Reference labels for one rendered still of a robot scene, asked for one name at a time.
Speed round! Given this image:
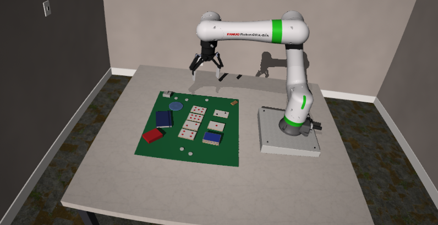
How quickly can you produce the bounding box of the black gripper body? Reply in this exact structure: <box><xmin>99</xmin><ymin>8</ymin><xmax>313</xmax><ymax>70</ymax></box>
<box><xmin>201</xmin><ymin>47</ymin><xmax>215</xmax><ymax>62</ymax></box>

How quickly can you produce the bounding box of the green felt mat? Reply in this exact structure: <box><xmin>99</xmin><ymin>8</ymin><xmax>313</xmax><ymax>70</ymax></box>
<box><xmin>134</xmin><ymin>91</ymin><xmax>239</xmax><ymax>167</ymax></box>

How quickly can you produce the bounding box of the white playing card with red pips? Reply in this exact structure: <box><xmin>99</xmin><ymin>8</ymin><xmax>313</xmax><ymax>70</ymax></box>
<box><xmin>187</xmin><ymin>113</ymin><xmax>204</xmax><ymax>122</ymax></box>
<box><xmin>183</xmin><ymin>120</ymin><xmax>200</xmax><ymax>130</ymax></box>
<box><xmin>191</xmin><ymin>106</ymin><xmax>207</xmax><ymax>114</ymax></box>
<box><xmin>178</xmin><ymin>129</ymin><xmax>196</xmax><ymax>140</ymax></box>

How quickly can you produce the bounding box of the blue flat disc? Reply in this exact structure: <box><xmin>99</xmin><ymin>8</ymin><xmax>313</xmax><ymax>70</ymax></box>
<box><xmin>169</xmin><ymin>102</ymin><xmax>183</xmax><ymax>111</ymax></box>

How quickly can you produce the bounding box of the white card with red dot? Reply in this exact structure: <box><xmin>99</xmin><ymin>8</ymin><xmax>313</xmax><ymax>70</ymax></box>
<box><xmin>208</xmin><ymin>121</ymin><xmax>225</xmax><ymax>131</ymax></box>

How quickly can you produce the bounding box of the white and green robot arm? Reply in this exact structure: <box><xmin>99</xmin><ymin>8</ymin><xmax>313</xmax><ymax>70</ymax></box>
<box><xmin>196</xmin><ymin>10</ymin><xmax>322</xmax><ymax>137</ymax></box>

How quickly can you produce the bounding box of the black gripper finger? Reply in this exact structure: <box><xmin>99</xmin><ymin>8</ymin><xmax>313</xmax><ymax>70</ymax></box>
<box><xmin>210</xmin><ymin>52</ymin><xmax>223</xmax><ymax>78</ymax></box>
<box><xmin>189</xmin><ymin>54</ymin><xmax>207</xmax><ymax>81</ymax></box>

